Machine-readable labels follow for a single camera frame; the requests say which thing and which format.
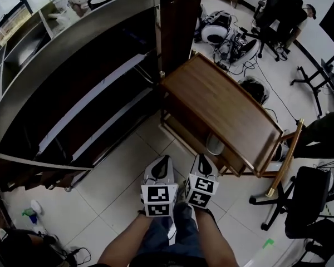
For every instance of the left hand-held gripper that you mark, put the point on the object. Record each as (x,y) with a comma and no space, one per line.
(158,202)

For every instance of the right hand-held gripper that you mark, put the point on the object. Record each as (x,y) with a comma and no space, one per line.
(200,193)

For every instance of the wooden shelf unit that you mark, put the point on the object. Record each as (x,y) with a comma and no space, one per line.
(220,99)

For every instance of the steel and wood housekeeping cart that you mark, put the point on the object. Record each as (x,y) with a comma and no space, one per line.
(80,29)

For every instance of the person's left forearm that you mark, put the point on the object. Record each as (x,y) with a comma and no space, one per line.
(122,243)

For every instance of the person's right forearm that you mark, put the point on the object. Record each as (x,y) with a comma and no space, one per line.
(214,238)

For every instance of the person's blue denim shorts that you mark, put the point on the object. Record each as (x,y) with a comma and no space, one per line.
(183,232)

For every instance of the white backpack device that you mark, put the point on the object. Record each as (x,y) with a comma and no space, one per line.
(220,17)
(254,89)
(281,152)
(250,49)
(214,33)

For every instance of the green floor tape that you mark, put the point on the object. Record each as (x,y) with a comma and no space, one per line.
(267,245)

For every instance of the black office chair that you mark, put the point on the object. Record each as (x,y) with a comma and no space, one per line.
(284,12)
(309,199)

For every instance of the white bottle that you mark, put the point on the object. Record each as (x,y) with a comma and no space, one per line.
(36,206)

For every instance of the green spray bottle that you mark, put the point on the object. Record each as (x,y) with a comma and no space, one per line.
(32,218)

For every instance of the black mug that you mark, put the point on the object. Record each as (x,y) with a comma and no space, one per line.
(103,3)

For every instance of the white printed mug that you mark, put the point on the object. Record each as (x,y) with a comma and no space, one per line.
(61,3)

